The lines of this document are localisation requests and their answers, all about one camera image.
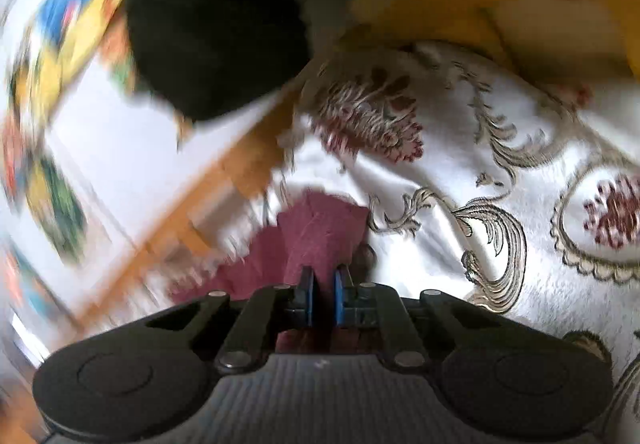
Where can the blond figure green poster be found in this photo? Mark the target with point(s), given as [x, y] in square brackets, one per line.
[57, 209]

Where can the maroon small garment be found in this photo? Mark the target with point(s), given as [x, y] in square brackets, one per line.
[315, 229]

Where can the black yellow pineapple poster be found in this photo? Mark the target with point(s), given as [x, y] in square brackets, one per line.
[65, 59]

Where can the white floral bedspread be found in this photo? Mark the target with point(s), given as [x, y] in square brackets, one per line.
[450, 174]

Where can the orange haired figure poster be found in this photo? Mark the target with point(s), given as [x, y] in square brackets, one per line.
[12, 159]

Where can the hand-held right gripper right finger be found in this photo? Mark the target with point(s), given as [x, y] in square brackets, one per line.
[342, 299]

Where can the black cloth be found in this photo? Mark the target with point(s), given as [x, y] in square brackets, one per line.
[215, 24]

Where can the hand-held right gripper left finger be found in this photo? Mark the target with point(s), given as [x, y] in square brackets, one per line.
[306, 299]

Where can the orange green painted poster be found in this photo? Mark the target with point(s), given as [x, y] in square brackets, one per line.
[125, 54]

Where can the orange teal figure poster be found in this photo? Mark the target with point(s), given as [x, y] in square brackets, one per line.
[22, 284]

